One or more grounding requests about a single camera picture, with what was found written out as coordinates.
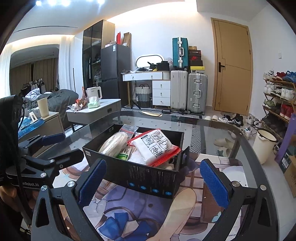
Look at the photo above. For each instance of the red white snack packet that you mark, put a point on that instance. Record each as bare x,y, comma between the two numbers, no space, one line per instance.
152,148

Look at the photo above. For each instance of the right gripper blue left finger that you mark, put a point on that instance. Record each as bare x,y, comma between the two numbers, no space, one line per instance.
48,223

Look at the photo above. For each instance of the teal suitcase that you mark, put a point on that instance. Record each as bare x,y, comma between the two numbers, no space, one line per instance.
180,53

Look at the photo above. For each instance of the person's left hand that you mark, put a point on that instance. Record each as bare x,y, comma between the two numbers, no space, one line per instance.
9,195

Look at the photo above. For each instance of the wooden door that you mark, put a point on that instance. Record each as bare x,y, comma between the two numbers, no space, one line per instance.
233,78

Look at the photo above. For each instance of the oval mirror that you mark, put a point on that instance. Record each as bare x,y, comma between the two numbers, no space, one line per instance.
145,61

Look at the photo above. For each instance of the white plush toy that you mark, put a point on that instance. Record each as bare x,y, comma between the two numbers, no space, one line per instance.
167,166

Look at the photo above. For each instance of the white suitcase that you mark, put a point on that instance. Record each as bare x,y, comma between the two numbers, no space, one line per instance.
179,80

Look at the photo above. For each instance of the cardboard box on floor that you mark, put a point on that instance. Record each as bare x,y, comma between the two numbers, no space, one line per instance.
287,165

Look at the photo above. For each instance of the beige cup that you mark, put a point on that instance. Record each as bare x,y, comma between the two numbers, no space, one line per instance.
43,107

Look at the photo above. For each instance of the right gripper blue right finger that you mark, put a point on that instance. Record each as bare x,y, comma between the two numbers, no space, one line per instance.
260,220

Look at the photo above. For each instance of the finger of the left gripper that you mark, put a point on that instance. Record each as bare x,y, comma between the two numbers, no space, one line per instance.
37,142
52,166

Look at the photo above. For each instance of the stack of shoe boxes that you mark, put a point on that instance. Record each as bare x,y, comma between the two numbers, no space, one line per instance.
195,60

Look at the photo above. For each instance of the tall black cabinet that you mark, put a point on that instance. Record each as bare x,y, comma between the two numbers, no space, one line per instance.
95,38

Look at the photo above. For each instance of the white rope bag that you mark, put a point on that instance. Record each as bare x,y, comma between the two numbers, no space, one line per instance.
113,145

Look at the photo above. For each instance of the woven laundry basket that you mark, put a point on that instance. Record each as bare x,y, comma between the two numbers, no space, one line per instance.
143,95

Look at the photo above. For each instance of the wooden shoe rack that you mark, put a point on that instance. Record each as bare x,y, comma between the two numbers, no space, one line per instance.
279,103

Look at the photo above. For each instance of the grey side table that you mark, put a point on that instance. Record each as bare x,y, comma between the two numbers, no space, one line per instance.
88,115

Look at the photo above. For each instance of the silver suitcase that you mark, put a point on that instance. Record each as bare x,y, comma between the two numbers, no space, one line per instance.
197,93

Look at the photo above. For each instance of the black refrigerator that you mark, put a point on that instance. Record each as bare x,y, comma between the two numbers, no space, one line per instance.
115,60

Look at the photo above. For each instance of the black cardboard box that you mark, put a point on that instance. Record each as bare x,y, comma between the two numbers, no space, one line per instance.
150,180

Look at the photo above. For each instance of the anime print desk mat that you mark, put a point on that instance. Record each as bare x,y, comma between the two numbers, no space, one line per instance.
119,213

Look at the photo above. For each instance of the green tissue pack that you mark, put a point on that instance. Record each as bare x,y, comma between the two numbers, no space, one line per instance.
93,102

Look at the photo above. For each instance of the white electric kettle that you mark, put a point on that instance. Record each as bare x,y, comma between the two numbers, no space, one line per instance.
94,94

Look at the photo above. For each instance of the white dresser desk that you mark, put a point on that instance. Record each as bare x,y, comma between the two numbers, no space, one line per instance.
159,82

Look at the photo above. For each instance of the green medicine packet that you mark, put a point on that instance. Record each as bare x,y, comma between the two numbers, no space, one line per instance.
125,153

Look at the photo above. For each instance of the white bucket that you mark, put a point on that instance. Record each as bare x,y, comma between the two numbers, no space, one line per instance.
263,144

